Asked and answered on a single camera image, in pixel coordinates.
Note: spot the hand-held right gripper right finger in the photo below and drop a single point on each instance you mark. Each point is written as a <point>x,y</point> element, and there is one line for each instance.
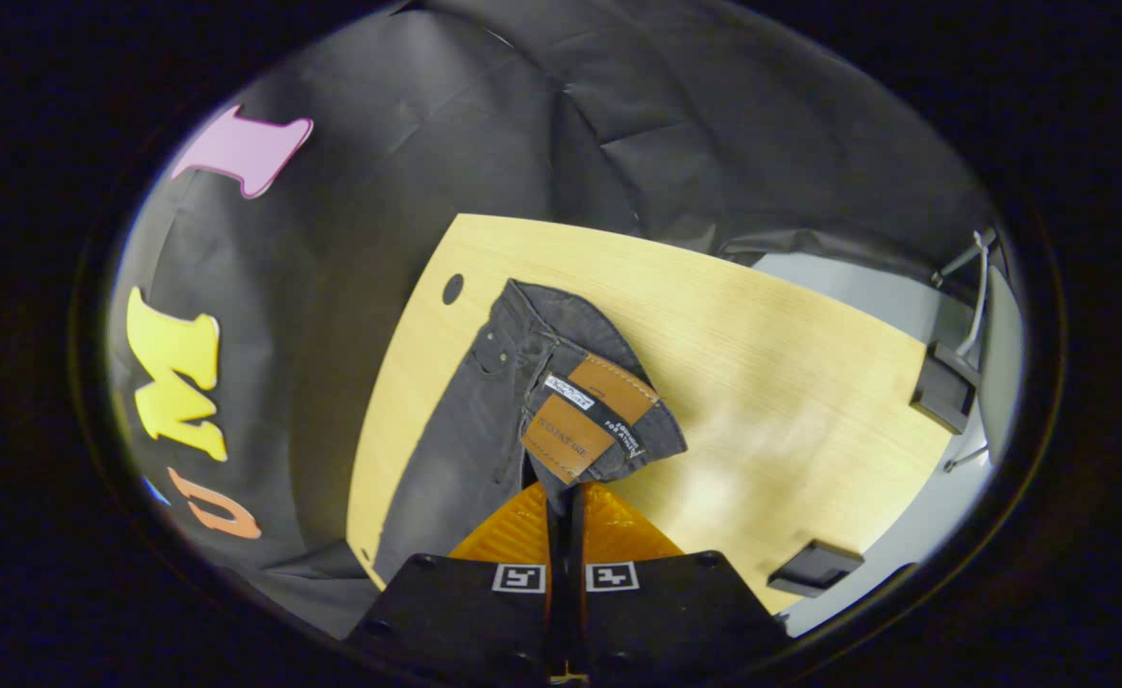
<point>657,612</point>

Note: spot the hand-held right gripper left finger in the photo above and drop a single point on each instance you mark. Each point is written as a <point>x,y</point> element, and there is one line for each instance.
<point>465,612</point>

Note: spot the dark jeans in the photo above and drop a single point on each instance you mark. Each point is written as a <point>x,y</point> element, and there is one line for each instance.
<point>465,430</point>

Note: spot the black table edge clamp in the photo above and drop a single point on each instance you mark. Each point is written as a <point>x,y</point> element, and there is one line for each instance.
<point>814,570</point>
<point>943,392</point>

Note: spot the white metal stand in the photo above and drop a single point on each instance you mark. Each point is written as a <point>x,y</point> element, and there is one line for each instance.
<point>1001,363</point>

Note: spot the black backdrop cloth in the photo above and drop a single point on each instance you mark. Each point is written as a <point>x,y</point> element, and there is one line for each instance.
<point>408,143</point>

